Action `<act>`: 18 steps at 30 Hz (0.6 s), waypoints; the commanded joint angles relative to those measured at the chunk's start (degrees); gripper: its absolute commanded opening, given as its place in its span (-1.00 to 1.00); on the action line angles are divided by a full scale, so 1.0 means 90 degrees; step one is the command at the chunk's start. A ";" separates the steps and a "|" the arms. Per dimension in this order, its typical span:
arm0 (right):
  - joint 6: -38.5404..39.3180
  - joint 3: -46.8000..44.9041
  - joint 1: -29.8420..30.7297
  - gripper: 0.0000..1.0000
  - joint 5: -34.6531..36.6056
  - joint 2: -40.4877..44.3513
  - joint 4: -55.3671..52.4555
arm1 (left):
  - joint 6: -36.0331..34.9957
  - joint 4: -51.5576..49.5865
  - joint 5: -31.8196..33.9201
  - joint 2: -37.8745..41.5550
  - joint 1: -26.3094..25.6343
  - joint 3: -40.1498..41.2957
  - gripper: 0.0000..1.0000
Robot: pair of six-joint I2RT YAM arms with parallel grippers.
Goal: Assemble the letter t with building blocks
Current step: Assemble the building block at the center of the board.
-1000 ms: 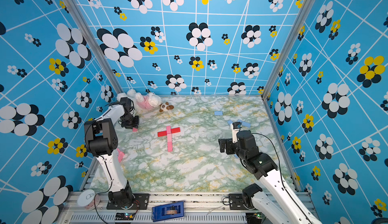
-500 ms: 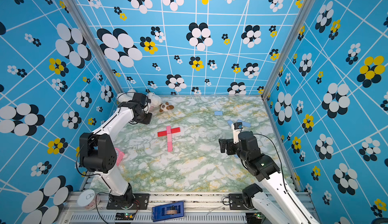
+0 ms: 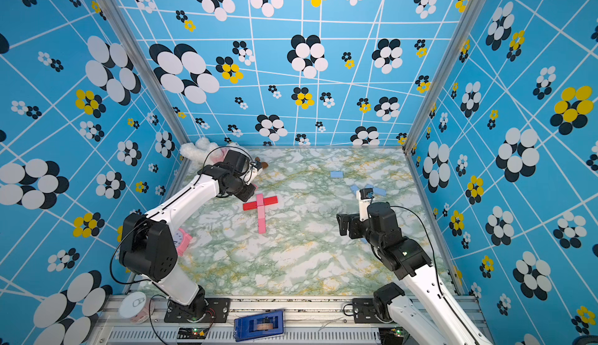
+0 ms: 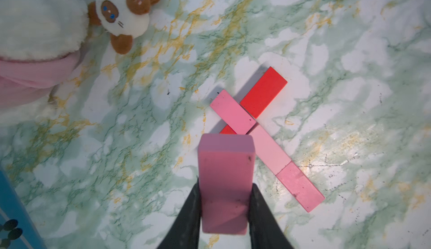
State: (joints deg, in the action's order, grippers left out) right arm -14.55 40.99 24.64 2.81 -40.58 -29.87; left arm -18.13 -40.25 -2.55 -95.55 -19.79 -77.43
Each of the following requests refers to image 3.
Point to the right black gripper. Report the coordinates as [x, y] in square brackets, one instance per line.
[354, 219]

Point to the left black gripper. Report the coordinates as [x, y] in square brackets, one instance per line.
[251, 192]

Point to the red block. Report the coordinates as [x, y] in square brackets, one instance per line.
[250, 206]
[270, 200]

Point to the pink block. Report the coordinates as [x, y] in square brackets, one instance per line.
[260, 201]
[261, 226]
[261, 213]

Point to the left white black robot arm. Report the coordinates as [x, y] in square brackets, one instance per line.
[151, 243]

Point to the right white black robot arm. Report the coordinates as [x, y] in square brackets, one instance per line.
[445, 322]

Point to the white pink plush toy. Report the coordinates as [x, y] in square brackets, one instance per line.
[203, 151]

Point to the pink alarm clock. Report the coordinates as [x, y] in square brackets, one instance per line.
[181, 241]

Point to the right circuit board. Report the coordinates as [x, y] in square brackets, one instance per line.
[393, 333]

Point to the circuit board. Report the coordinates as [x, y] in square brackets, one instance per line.
[192, 333]
[393, 333]

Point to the blue box device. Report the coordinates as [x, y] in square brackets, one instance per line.
[258, 326]

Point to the left circuit board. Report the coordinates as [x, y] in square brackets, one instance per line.
[192, 333]

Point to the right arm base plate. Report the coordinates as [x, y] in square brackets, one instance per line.
[363, 312]

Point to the aluminium front rail frame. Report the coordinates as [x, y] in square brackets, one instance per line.
[311, 320]

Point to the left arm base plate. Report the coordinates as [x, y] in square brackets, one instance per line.
[215, 311]

